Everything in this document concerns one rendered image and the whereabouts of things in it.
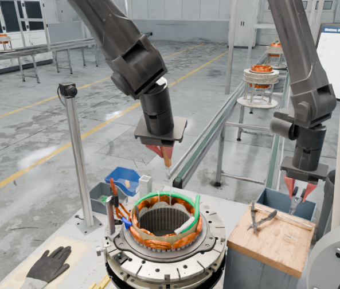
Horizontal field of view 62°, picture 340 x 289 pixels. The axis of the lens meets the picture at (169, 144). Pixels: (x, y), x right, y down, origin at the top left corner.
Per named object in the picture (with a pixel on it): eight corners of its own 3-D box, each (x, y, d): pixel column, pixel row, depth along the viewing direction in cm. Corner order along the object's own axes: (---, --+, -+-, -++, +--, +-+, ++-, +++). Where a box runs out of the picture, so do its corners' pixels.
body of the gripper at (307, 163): (284, 161, 75) (289, 136, 72) (327, 171, 70) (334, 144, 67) (278, 172, 70) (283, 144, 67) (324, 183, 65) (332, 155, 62)
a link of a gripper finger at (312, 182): (286, 189, 78) (292, 159, 74) (315, 197, 74) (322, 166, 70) (280, 202, 72) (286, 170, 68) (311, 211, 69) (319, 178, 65)
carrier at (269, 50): (256, 65, 466) (258, 46, 453) (274, 63, 480) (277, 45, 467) (272, 69, 434) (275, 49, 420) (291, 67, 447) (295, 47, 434)
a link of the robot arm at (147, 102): (147, 93, 48) (172, 78, 50) (126, 78, 52) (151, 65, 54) (153, 123, 53) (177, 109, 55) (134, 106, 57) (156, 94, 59)
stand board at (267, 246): (250, 207, 92) (251, 201, 91) (313, 230, 82) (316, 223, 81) (226, 246, 77) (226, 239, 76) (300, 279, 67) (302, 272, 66)
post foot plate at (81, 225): (104, 225, 122) (104, 224, 122) (85, 235, 116) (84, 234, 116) (93, 215, 128) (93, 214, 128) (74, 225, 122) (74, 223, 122)
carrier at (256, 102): (244, 94, 304) (247, 66, 291) (281, 100, 285) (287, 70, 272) (230, 104, 274) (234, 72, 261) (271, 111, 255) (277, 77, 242)
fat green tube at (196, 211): (196, 199, 79) (196, 193, 78) (209, 203, 78) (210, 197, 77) (172, 231, 68) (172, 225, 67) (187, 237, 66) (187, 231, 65)
